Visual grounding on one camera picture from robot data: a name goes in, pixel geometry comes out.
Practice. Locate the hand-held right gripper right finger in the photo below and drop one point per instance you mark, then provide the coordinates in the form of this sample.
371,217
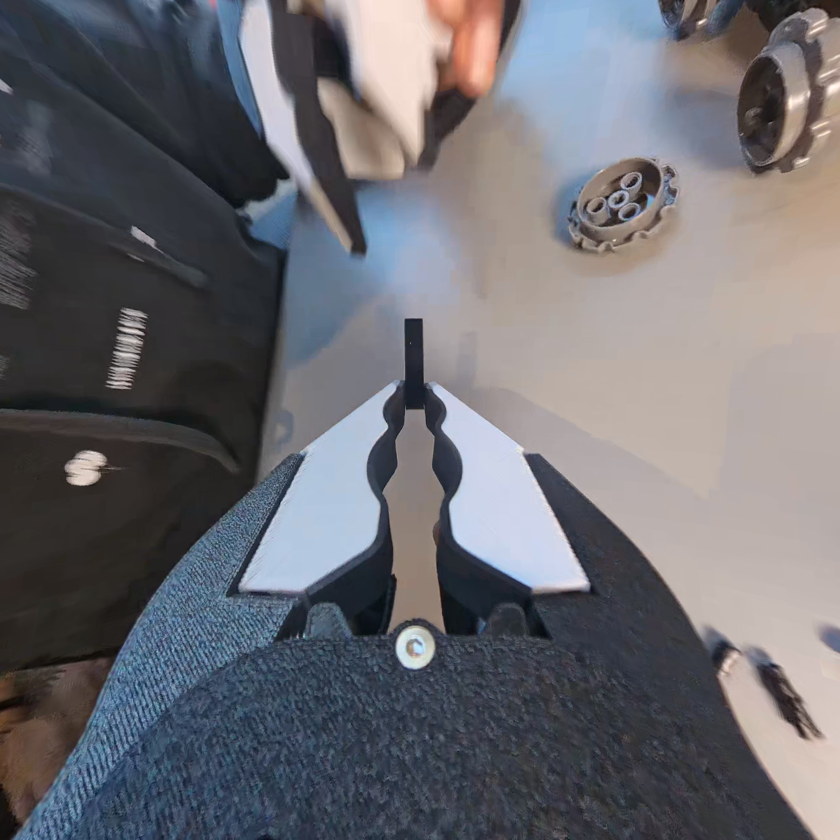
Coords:
512,525

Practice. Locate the grey desk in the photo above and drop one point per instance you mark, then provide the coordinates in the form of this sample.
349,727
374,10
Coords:
591,394

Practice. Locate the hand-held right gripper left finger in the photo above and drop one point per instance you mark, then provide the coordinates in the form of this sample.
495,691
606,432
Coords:
322,525

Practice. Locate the grey toothed brick wheel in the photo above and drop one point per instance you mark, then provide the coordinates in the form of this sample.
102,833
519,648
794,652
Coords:
624,204

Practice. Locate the small black brick piece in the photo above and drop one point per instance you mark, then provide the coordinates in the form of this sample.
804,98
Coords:
785,696
722,652

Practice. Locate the person's left hand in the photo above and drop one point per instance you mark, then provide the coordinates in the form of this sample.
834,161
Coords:
473,46

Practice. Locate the black technic beam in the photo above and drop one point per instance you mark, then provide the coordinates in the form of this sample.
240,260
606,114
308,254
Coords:
414,361

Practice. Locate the person in black hoodie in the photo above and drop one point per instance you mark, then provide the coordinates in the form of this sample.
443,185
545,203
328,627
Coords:
118,328

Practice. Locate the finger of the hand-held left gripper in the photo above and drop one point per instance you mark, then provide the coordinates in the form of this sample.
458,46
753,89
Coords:
394,66
282,92

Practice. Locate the yellow toy brick vehicle model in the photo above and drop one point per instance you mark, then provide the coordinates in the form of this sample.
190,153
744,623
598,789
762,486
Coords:
788,92

